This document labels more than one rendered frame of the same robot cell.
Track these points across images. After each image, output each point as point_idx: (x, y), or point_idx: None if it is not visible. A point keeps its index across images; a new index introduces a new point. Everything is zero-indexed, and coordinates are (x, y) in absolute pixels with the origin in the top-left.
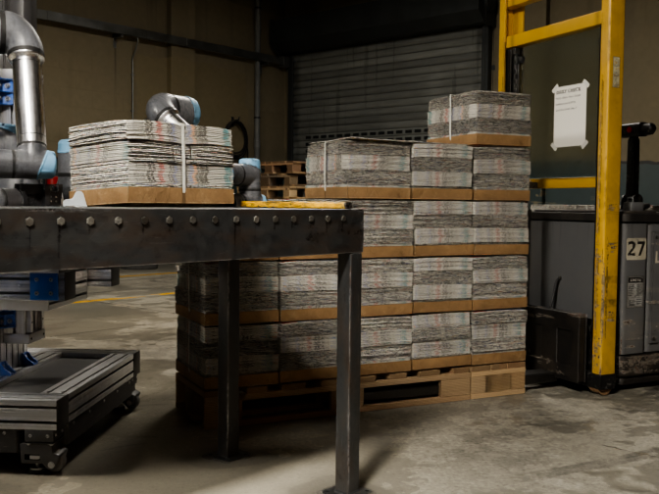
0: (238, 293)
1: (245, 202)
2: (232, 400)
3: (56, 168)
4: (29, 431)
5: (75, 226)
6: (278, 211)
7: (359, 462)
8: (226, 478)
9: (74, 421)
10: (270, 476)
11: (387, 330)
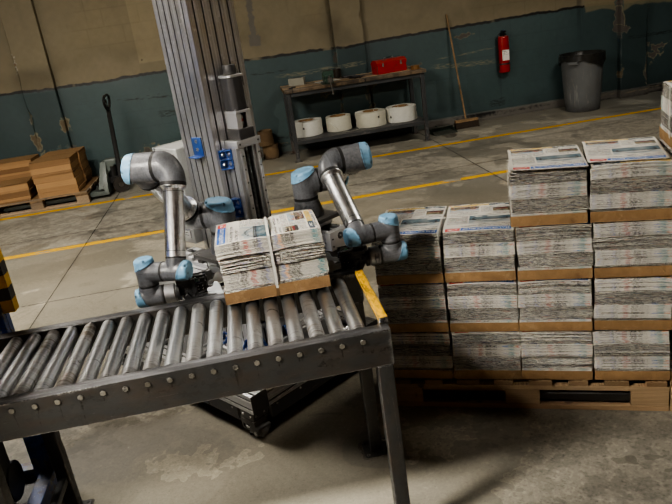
0: None
1: (355, 273)
2: (371, 414)
3: (187, 275)
4: (242, 411)
5: (92, 398)
6: (280, 352)
7: (457, 491)
8: (346, 481)
9: (277, 402)
10: (375, 489)
11: (563, 344)
